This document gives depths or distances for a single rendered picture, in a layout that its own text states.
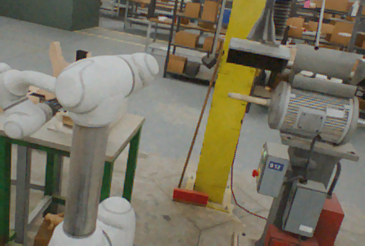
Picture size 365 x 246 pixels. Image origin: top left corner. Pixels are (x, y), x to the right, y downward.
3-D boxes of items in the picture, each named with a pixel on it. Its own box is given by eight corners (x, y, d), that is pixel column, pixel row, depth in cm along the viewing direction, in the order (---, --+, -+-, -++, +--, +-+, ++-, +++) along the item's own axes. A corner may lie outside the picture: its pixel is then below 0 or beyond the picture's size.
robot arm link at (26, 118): (52, 123, 146) (36, 94, 143) (29, 137, 131) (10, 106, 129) (32, 132, 149) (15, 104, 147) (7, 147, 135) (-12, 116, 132)
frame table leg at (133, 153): (125, 238, 254) (142, 121, 224) (122, 243, 249) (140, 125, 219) (117, 235, 255) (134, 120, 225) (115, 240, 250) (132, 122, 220)
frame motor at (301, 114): (338, 135, 196) (354, 90, 188) (352, 156, 171) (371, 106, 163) (262, 118, 202) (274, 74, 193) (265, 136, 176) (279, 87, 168)
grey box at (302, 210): (309, 226, 191) (341, 133, 173) (312, 239, 181) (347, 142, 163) (279, 219, 193) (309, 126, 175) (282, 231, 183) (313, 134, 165)
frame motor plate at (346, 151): (345, 142, 196) (347, 136, 195) (358, 162, 174) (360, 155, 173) (277, 127, 201) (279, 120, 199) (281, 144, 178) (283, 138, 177)
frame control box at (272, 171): (300, 193, 182) (315, 147, 174) (306, 218, 162) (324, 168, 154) (251, 180, 186) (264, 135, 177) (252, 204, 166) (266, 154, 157)
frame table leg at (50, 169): (53, 218, 261) (61, 103, 231) (49, 222, 256) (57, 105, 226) (46, 216, 262) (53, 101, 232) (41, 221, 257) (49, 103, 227)
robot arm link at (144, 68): (116, 62, 120) (87, 67, 109) (156, 41, 110) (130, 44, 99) (129, 98, 121) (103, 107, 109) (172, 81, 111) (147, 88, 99)
